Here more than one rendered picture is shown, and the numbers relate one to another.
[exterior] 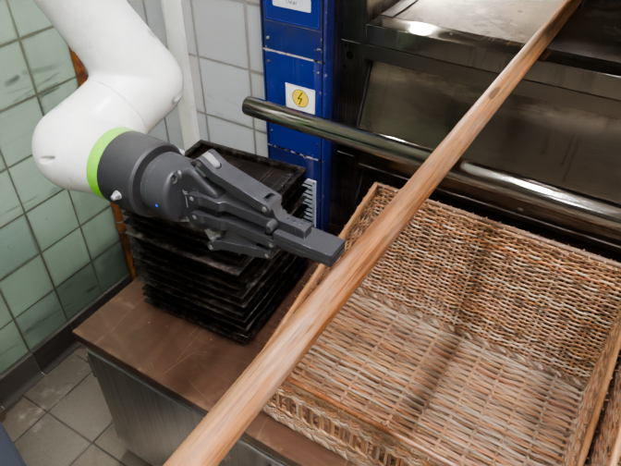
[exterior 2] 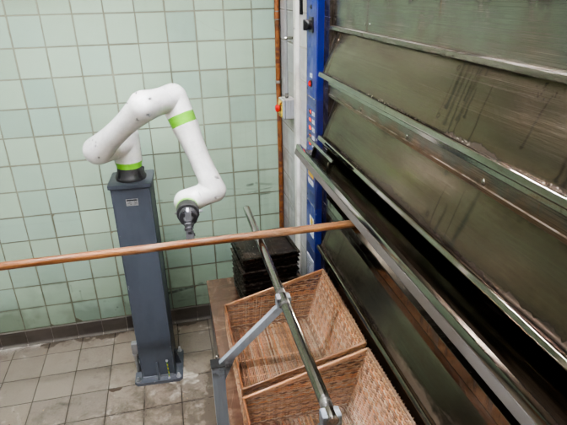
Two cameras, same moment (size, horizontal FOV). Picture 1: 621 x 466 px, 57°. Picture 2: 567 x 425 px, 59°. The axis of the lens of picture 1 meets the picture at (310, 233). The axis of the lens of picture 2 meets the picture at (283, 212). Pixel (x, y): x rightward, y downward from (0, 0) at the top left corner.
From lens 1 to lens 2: 1.61 m
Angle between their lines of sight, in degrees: 42
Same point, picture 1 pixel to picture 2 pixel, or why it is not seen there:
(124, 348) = (213, 293)
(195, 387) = (218, 314)
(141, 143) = (186, 202)
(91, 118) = (186, 194)
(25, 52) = (259, 175)
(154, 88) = (208, 191)
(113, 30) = (202, 173)
